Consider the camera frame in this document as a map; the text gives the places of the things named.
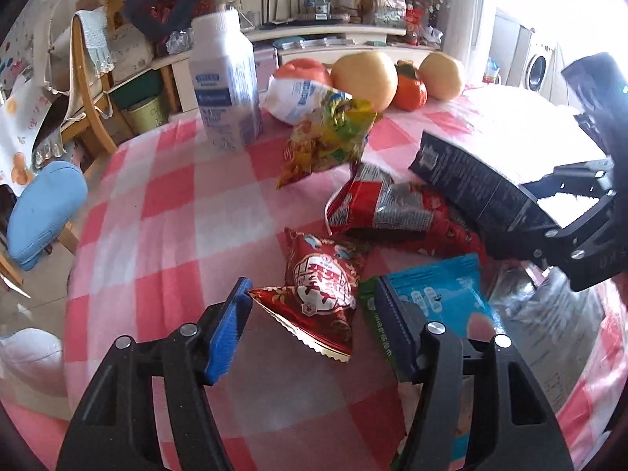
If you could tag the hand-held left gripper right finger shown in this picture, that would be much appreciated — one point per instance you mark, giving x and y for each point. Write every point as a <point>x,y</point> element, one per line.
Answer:
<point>395,328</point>

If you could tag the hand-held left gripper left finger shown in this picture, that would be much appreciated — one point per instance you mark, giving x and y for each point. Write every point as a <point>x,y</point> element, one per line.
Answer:
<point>228,333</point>

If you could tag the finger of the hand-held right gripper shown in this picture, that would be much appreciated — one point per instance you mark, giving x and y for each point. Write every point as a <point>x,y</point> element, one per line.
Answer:
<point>539,245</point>
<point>569,179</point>

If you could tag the blue cartoon wipes packet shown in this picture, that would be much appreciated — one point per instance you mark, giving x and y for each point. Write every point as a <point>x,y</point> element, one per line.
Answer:
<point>436,294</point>

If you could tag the large clear plastic bag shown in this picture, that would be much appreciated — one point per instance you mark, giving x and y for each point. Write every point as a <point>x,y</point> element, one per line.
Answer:
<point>549,314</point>

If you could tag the red triangular snack packet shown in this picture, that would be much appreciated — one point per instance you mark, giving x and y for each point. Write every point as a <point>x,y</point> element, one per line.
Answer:
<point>324,294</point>

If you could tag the crushed blue white milk carton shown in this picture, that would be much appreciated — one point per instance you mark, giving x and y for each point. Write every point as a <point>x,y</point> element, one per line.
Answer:
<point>471,181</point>

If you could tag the red silver snack packet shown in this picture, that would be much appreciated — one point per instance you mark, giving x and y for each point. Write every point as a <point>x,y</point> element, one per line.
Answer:
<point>392,206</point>

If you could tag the white washing machine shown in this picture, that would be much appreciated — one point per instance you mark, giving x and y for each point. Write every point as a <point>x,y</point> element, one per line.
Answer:
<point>538,66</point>

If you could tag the pink checked tablecloth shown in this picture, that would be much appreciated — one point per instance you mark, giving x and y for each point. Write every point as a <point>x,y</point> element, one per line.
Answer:
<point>162,216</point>

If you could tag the white curtain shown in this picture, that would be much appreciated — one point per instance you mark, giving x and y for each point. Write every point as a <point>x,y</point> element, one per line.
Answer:
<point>466,19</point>

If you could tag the small yellow pear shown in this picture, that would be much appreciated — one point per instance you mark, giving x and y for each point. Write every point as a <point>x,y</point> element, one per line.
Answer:
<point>441,76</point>

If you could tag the small orange persimmon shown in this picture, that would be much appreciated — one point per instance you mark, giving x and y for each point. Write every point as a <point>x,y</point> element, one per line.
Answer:
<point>409,93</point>

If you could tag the wooden chair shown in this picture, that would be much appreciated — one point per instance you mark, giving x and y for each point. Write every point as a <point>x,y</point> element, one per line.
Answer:
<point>91,103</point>
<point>68,238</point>

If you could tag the yellow green snack packet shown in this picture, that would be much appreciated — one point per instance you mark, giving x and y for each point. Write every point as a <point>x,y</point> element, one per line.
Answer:
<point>324,142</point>

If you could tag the red plastic bag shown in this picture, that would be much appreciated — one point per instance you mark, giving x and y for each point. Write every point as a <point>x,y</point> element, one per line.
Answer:
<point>414,24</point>

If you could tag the blue seat cushion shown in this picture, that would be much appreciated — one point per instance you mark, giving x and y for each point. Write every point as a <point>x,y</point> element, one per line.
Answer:
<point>44,216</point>

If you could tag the clear plastic bag on cabinet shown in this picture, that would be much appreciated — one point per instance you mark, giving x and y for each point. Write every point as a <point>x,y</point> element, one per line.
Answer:
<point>390,5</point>

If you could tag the green round bin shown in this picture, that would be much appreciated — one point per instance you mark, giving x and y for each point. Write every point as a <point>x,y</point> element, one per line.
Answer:
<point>144,115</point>

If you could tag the white milk pouch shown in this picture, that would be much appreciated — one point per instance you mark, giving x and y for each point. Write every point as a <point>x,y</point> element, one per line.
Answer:
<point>294,98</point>

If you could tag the white milk bottle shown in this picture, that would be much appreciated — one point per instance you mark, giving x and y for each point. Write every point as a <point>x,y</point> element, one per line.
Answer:
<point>225,88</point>

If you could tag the white orange print bag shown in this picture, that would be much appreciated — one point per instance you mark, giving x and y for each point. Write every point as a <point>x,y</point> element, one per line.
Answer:
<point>19,157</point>

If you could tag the red orange apple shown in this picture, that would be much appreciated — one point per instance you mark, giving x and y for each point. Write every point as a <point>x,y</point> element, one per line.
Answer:
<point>304,68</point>

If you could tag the clear water bottle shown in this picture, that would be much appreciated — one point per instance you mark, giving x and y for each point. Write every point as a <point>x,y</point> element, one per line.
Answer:
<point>309,4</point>
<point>322,3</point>

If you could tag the cardboard box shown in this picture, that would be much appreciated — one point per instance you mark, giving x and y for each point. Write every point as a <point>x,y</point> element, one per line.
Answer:
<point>130,49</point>

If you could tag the pale green lace cloth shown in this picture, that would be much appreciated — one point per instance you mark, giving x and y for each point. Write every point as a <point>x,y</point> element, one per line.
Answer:
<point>95,39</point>

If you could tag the dark floral cloth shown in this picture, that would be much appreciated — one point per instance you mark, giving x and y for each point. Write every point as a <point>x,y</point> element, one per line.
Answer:
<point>162,7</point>

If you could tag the colourful wall chart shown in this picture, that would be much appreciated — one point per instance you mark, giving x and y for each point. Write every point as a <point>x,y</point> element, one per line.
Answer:
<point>17,54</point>

